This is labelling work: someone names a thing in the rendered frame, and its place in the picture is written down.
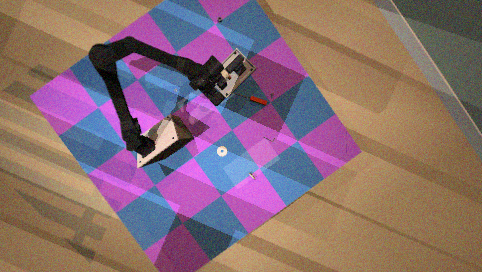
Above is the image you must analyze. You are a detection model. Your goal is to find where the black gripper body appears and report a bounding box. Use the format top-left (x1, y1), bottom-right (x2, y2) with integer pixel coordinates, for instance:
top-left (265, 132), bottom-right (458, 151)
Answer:
top-left (188, 77), bottom-right (225, 106)

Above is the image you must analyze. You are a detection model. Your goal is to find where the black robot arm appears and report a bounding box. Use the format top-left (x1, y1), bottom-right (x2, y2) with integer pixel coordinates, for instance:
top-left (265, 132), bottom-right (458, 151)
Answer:
top-left (89, 36), bottom-right (224, 158)

